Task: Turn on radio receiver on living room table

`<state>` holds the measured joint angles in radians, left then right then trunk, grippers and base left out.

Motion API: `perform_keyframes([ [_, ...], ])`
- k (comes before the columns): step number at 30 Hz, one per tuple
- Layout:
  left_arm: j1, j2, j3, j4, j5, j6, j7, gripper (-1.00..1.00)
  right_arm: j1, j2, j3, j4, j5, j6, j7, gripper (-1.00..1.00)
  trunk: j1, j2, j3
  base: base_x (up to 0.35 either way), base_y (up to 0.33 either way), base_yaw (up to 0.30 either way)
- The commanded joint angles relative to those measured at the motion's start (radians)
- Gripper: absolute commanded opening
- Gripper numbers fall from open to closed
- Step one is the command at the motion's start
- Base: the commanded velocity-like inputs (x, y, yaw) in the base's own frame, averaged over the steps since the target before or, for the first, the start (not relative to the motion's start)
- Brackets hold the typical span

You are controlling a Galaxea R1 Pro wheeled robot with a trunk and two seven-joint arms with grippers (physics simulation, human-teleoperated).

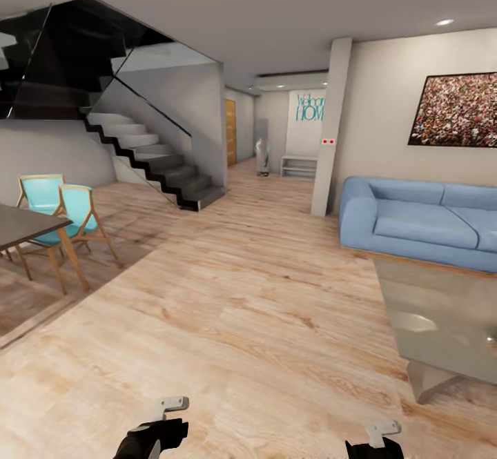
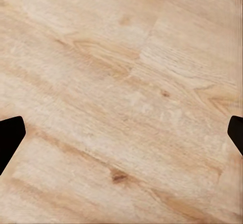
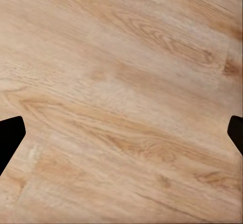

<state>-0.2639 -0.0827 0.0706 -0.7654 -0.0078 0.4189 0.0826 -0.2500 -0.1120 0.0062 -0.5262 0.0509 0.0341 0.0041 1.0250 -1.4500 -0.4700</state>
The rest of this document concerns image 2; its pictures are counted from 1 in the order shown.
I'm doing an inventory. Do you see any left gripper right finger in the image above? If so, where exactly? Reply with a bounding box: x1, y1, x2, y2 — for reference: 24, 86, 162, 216
227, 115, 243, 155

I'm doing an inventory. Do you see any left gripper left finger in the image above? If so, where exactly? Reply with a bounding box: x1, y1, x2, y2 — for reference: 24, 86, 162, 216
0, 116, 26, 175

